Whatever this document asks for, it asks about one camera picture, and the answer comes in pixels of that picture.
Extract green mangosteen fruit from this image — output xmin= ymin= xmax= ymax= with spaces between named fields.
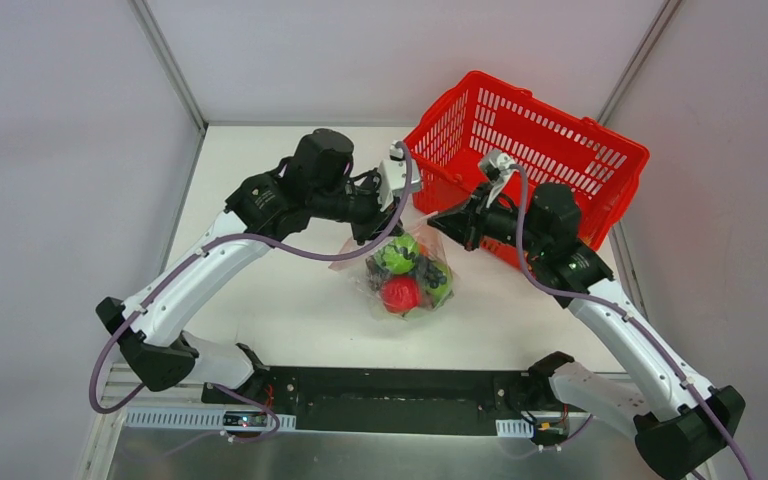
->
xmin=374 ymin=233 xmax=420 ymax=275

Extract dark grape bunch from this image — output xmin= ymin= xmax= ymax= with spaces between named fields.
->
xmin=365 ymin=247 xmax=451 ymax=293

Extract clear zip top bag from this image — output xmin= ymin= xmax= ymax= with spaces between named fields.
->
xmin=329 ymin=215 xmax=458 ymax=321

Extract light green round fruit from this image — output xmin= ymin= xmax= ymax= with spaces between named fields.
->
xmin=423 ymin=260 xmax=453 ymax=308

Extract red apple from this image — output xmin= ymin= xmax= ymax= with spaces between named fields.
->
xmin=379 ymin=276 xmax=421 ymax=315

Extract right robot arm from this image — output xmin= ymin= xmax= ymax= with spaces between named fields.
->
xmin=428 ymin=183 xmax=755 ymax=479

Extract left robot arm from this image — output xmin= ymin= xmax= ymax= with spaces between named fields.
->
xmin=96 ymin=128 xmax=421 ymax=405

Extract red plastic basket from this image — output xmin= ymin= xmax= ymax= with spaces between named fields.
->
xmin=405 ymin=71 xmax=650 ymax=250

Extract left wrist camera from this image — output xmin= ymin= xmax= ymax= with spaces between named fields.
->
xmin=377 ymin=140 xmax=423 ymax=210

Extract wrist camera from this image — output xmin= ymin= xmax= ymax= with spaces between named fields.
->
xmin=478 ymin=149 xmax=517 ymax=207
xmin=377 ymin=140 xmax=423 ymax=210

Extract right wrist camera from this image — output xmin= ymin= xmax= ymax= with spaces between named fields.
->
xmin=478 ymin=149 xmax=517 ymax=207

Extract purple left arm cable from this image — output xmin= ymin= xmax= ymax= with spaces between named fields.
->
xmin=88 ymin=140 xmax=414 ymax=415

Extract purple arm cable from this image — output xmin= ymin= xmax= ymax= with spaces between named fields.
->
xmin=88 ymin=140 xmax=414 ymax=415
xmin=506 ymin=162 xmax=755 ymax=480

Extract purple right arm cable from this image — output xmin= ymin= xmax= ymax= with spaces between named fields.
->
xmin=506 ymin=162 xmax=755 ymax=480

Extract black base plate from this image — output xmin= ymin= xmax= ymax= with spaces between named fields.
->
xmin=236 ymin=366 xmax=564 ymax=436

